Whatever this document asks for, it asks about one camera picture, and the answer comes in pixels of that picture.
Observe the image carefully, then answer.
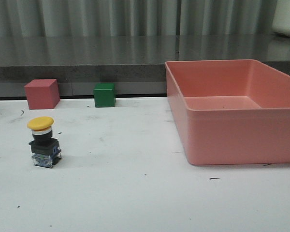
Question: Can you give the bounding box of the yellow push button switch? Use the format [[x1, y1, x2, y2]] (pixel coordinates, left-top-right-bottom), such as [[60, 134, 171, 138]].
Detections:
[[27, 116, 61, 168]]

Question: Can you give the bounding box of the green cube near bin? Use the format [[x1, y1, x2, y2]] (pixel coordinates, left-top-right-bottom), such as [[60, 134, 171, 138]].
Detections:
[[93, 83, 116, 108]]

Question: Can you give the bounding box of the grey stone counter ledge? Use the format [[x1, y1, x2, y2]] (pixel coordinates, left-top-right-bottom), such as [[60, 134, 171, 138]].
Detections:
[[0, 34, 290, 99]]

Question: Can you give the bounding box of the pink plastic bin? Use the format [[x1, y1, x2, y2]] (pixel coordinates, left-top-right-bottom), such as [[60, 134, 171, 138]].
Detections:
[[165, 59, 290, 165]]

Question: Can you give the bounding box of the pink cube by ledge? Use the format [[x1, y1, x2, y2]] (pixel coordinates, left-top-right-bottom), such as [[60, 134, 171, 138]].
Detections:
[[24, 79, 60, 110]]

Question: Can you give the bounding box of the grey curtain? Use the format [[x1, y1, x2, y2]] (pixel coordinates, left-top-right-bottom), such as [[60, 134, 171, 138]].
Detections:
[[0, 0, 277, 37]]

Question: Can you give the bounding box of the white appliance on counter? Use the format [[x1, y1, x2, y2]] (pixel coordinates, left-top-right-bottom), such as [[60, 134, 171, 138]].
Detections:
[[272, 0, 290, 37]]

